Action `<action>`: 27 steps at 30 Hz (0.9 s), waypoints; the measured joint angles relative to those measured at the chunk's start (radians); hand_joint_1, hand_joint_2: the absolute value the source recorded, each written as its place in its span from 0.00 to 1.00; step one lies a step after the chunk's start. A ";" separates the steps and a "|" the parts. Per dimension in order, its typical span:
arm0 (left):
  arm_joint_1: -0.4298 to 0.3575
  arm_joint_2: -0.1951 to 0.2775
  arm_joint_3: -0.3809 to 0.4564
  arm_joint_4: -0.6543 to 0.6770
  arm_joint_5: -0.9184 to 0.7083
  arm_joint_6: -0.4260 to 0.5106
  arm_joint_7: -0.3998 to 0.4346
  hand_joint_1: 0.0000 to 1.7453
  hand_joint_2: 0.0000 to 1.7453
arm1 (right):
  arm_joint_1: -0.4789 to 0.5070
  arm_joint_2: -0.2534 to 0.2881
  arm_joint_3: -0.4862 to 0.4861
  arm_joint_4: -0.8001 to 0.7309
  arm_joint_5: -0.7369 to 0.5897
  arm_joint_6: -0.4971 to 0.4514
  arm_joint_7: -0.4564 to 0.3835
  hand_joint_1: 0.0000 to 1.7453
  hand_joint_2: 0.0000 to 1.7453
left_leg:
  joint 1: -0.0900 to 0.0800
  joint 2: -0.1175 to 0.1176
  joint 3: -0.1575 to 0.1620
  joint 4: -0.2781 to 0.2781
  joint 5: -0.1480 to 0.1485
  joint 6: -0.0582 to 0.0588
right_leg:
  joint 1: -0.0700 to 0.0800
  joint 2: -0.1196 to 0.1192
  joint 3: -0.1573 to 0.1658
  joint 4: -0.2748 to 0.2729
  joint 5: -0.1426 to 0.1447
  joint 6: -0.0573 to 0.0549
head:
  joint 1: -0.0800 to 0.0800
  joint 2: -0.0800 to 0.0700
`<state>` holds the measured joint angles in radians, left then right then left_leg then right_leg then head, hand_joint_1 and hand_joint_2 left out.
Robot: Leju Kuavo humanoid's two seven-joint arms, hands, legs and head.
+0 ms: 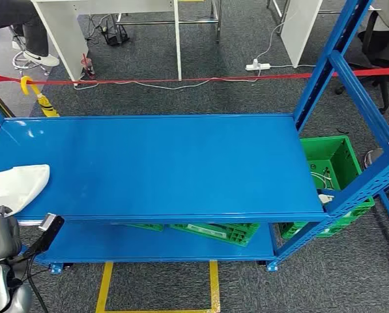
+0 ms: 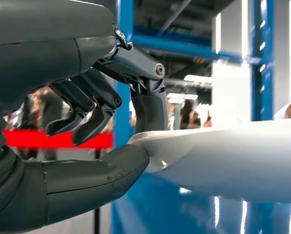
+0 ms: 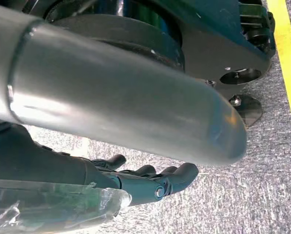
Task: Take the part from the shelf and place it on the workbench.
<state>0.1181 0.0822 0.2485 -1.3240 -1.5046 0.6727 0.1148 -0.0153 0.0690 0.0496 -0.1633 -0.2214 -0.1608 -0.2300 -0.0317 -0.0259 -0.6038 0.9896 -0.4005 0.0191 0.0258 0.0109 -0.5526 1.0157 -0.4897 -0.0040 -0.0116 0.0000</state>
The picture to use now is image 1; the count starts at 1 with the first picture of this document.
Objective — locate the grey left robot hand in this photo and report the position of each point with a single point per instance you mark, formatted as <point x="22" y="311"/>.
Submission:
<point x="1" y="237"/>

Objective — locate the white plastic shell part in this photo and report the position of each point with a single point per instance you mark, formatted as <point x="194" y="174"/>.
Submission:
<point x="15" y="185"/>

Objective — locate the chrome footed stool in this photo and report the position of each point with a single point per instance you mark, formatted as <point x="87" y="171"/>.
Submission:
<point x="25" y="65"/>

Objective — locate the red drink cup with straw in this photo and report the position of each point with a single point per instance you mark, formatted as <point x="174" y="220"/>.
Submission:
<point x="88" y="67"/>

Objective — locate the person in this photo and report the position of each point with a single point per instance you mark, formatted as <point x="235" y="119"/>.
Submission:
<point x="34" y="34"/>

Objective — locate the black stand under desk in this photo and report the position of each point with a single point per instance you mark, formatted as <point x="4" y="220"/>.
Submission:
<point x="116" y="36"/>

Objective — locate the long red barrier belt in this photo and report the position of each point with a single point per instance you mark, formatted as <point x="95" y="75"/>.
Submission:
<point x="181" y="80"/>

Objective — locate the yellow floor tape square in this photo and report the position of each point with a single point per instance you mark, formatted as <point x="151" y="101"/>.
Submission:
<point x="215" y="285"/>

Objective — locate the white power strip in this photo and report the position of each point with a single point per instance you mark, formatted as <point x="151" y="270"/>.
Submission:
<point x="258" y="67"/>

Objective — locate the open green plastic crate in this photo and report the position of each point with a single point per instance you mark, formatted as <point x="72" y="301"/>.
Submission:
<point x="331" y="155"/>

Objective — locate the white desk side panel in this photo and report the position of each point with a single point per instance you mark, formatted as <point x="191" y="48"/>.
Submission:
<point x="300" y="30"/>

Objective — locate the chrome round base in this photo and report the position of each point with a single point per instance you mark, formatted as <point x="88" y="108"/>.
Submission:
<point x="368" y="157"/>

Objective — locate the black office chair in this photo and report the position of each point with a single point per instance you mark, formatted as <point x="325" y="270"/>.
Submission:
<point x="384" y="47"/>

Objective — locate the metal table frame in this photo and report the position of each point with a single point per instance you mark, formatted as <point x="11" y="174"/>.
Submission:
<point x="218" y="21"/>

